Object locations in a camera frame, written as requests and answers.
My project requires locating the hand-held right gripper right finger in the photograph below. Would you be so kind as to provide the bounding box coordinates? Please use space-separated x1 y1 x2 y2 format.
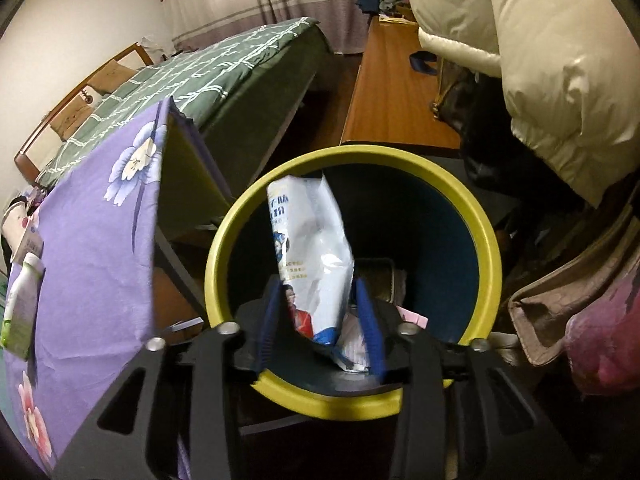
352 279 586 480

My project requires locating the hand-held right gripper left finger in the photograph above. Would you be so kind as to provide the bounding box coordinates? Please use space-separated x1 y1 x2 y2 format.
52 277 288 480

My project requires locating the white wrapper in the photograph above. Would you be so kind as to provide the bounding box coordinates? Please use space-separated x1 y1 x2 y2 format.
332 310 373 373

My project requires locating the pink wrapper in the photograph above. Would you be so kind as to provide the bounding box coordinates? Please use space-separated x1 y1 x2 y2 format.
397 305 428 331

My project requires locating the white blue snack packet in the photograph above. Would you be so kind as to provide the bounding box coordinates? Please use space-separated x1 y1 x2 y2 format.
266 172 356 361

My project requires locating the yellow rimmed trash bin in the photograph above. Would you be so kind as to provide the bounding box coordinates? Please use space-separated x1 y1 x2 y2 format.
205 145 502 422

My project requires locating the purple floral tablecloth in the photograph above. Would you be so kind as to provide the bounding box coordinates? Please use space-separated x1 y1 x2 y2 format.
0 99 236 480

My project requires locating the beige jacket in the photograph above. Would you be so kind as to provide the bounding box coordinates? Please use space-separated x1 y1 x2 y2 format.
507 200 640 368

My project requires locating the black jacket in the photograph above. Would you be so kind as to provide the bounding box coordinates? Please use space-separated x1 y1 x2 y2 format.
460 80 601 261

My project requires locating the wooden desk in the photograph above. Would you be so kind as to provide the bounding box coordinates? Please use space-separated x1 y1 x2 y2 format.
340 15 463 150

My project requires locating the pink bag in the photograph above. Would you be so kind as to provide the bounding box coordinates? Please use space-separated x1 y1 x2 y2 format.
565 280 640 396

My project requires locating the dark patterned handbag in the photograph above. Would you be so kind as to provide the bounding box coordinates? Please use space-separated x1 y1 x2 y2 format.
432 57 501 136

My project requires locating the green white bottle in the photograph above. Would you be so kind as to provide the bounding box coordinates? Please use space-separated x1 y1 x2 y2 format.
0 252 46 361

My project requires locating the bed with green quilt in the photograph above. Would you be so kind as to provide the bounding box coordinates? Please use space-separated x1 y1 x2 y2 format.
37 17 321 188

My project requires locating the pink clothes pile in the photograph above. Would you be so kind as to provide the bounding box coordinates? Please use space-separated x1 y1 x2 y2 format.
7 185 51 211

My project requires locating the dotted paper cup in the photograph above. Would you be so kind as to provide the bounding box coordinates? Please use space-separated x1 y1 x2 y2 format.
0 200 31 261

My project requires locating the brown pillow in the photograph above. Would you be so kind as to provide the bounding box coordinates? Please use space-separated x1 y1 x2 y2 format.
50 100 96 138
92 60 136 96

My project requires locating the wooden bed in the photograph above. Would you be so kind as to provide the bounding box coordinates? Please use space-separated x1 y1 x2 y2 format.
14 17 333 241

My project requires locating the white puffer jacket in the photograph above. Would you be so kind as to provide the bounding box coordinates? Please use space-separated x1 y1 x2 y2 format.
402 0 640 206

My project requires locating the white bedside clutter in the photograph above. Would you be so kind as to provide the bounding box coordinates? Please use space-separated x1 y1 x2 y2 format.
137 35 168 61

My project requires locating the pink striped curtain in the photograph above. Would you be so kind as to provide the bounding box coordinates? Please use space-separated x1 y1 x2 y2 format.
152 0 406 56

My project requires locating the grey metal table frame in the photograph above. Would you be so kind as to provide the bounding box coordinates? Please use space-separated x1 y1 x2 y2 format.
152 220 211 321

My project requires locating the blue strap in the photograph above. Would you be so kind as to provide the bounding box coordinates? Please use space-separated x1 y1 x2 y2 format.
407 52 441 76

